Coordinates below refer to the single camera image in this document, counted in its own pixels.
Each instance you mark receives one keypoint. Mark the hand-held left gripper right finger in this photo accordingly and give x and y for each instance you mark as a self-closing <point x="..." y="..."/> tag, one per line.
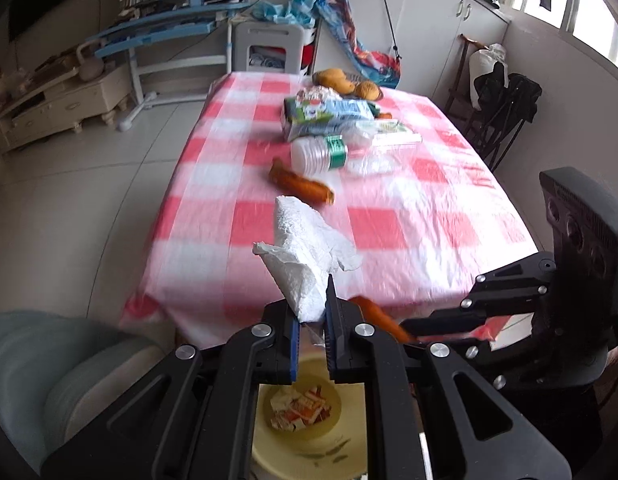
<point x="330" y="346"/>

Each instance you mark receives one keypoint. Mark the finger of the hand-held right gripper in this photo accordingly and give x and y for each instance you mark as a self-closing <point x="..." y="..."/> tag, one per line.
<point x="454" y="327"/>
<point x="509" y="282"/>

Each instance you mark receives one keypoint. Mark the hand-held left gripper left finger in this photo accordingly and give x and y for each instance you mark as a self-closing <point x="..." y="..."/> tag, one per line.
<point x="293" y="355"/>

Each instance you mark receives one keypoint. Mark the orange bread roll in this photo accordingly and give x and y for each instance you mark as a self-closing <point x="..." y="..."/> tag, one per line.
<point x="299" y="184"/>
<point x="376" y="312"/>

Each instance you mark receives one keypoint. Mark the yellow plastic basin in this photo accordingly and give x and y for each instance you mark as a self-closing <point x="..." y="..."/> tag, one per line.
<point x="309" y="447"/>

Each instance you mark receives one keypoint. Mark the white paper towel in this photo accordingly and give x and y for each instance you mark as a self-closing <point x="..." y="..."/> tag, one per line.
<point x="299" y="250"/>

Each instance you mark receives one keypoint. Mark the blue milk carton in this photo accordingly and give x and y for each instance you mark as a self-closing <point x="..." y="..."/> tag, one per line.
<point x="329" y="112"/>

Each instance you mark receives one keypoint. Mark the crumpled wrappers pile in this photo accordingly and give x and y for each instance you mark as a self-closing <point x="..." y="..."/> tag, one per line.
<point x="301" y="407"/>

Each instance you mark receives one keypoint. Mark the black clothing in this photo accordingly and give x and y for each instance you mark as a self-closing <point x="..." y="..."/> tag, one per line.
<point x="514" y="95"/>

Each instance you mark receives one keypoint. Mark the white green box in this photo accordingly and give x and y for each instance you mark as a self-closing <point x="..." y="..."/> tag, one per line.
<point x="396" y="132"/>

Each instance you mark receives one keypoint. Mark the wooden chair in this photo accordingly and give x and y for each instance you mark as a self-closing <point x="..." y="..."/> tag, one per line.
<point x="461" y="95"/>

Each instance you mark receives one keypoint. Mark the clear bottle with green label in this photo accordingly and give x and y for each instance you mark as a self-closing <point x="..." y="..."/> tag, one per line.
<point x="314" y="155"/>

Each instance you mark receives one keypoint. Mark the white bag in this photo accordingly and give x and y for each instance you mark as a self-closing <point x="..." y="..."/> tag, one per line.
<point x="486" y="60"/>

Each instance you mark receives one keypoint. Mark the yellow mango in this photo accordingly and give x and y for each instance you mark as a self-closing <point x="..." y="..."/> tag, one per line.
<point x="326" y="77"/>
<point x="345" y="86"/>
<point x="368" y="91"/>

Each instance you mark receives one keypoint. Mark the crumpled white paper wrapper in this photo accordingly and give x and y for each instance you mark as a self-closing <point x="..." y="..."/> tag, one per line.
<point x="316" y="94"/>

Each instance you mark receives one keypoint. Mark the pale green seat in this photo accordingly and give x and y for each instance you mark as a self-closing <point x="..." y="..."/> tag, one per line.
<point x="39" y="360"/>

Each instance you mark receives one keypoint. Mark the glass plate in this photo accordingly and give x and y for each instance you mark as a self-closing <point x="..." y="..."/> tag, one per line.
<point x="358" y="78"/>

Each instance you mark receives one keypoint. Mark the white cabinet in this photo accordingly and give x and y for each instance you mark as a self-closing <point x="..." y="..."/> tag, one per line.
<point x="439" y="25"/>

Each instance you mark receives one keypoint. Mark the red cloth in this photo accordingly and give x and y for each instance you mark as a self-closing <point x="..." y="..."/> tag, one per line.
<point x="309" y="57"/>

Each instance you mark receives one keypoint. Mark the colourful printed bag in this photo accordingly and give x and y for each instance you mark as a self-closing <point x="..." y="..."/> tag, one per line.
<point x="344" y="20"/>

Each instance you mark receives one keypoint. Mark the white plastic stool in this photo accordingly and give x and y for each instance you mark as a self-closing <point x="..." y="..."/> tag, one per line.
<point x="269" y="35"/>

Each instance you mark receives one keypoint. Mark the blue plastic bag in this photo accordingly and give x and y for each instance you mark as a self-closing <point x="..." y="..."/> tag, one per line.
<point x="284" y="10"/>

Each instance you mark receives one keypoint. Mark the cream low cabinet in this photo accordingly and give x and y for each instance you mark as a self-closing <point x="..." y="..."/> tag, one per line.
<point x="54" y="105"/>

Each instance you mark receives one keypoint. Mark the blue study desk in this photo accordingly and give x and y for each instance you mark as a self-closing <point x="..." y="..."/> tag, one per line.
<point x="154" y="35"/>

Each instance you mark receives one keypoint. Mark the pink kettlebell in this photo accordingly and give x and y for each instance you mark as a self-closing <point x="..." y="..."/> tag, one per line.
<point x="91" y="70"/>

